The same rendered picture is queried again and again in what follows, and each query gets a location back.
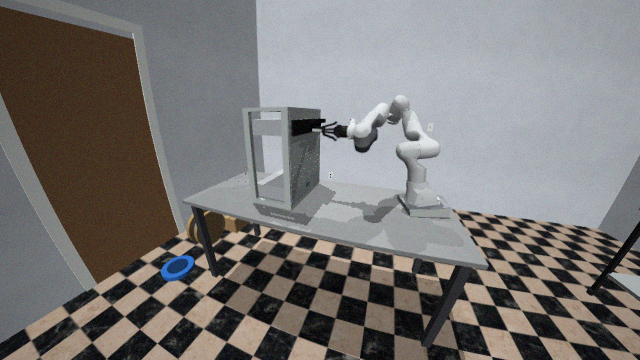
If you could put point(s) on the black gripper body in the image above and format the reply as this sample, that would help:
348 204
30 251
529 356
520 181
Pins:
342 132

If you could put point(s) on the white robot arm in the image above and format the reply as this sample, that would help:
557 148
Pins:
419 146

